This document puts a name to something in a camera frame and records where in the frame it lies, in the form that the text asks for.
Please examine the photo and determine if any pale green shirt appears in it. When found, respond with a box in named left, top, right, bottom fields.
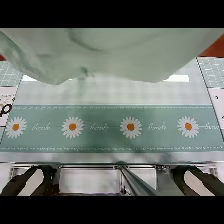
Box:
left=0, top=27, right=224, bottom=86

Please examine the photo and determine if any silver frame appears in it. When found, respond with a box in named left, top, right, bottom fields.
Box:
left=0, top=161, right=224, bottom=197

